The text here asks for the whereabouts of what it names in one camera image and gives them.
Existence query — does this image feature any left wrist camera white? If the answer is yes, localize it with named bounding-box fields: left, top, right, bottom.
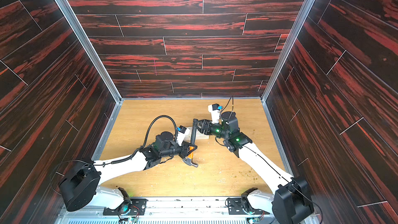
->
left=176, top=125, right=190, bottom=146

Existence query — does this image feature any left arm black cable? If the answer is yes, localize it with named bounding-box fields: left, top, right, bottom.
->
left=136, top=114, right=178, bottom=156

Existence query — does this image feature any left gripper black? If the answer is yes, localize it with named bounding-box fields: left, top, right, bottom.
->
left=159, top=140, right=198, bottom=159

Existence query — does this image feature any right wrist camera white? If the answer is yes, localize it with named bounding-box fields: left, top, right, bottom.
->
left=208, top=104, right=222, bottom=123

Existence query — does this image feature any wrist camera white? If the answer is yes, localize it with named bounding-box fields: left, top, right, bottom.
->
left=176, top=125, right=190, bottom=146
left=208, top=104, right=222, bottom=123

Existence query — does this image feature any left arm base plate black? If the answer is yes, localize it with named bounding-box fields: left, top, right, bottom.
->
left=103, top=198, right=148, bottom=217

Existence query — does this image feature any white wooden block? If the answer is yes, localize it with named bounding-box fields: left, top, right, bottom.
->
left=184, top=127, right=210, bottom=143

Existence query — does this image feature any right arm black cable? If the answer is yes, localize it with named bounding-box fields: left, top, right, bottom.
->
left=222, top=96, right=234, bottom=114

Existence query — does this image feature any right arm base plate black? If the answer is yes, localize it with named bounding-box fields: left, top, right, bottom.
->
left=225, top=197, right=269, bottom=215

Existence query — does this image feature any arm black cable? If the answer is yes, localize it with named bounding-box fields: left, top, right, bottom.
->
left=222, top=96, right=234, bottom=114
left=136, top=114, right=178, bottom=156

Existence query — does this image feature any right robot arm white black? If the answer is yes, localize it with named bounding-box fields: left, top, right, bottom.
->
left=191, top=112, right=314, bottom=224

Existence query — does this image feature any claw hammer orange black handle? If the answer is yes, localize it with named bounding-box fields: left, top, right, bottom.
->
left=181, top=119, right=200, bottom=168

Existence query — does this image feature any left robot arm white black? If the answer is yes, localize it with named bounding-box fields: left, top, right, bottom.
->
left=59, top=128, right=197, bottom=215

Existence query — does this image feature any aluminium front rail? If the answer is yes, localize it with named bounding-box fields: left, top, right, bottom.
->
left=55, top=197, right=278, bottom=224

